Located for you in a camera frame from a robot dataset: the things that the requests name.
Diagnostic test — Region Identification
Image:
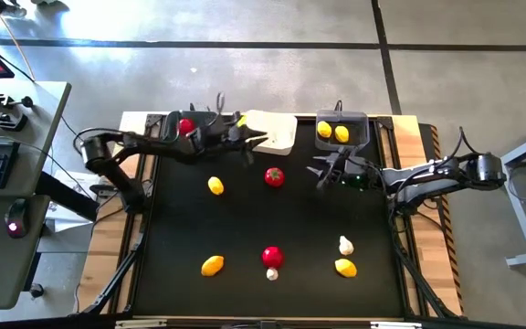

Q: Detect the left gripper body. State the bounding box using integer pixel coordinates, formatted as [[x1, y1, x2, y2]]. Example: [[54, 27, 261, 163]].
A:
[[184, 113, 246, 159]]

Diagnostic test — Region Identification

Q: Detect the yellow hanging cord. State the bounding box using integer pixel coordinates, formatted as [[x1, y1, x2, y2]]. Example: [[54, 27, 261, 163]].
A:
[[0, 0, 37, 83]]

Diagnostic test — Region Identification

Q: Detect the black computer mouse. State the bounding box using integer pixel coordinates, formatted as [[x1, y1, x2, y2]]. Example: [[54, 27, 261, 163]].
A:
[[5, 197, 30, 239]]

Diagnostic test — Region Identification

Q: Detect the dark grey plastic basket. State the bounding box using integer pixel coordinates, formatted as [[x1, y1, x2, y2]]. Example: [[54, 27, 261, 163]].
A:
[[161, 109, 224, 146]]

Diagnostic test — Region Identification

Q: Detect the white paper sheet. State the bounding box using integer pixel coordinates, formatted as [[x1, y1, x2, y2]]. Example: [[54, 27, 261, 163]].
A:
[[54, 169, 100, 202]]

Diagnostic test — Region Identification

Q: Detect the white plastic basket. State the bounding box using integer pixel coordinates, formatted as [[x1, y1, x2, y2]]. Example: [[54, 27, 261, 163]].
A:
[[243, 109, 299, 157]]

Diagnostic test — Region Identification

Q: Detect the black clamp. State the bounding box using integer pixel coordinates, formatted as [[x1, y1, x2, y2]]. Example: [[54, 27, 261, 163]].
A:
[[0, 89, 35, 111], [0, 109, 30, 133]]

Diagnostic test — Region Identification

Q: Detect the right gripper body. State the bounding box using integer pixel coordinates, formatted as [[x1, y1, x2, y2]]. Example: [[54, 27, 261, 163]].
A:
[[326, 148, 373, 189]]

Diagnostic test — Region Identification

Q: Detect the yellow black hazard tape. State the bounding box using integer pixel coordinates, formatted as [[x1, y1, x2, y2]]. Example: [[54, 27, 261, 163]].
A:
[[429, 123, 465, 316]]

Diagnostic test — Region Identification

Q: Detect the black table frame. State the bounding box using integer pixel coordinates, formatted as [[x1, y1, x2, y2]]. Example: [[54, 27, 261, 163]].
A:
[[73, 111, 463, 321]]

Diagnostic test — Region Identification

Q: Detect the wooden table board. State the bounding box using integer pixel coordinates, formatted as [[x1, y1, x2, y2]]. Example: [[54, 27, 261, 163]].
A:
[[78, 111, 465, 321]]

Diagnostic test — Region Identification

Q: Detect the translucent grey plastic basket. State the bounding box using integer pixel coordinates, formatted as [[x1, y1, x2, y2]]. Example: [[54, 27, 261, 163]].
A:
[[314, 109, 371, 152]]

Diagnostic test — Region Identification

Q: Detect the silver metal bracket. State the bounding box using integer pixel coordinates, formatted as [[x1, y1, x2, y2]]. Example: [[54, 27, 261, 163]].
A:
[[370, 321, 423, 329], [115, 318, 168, 329]]

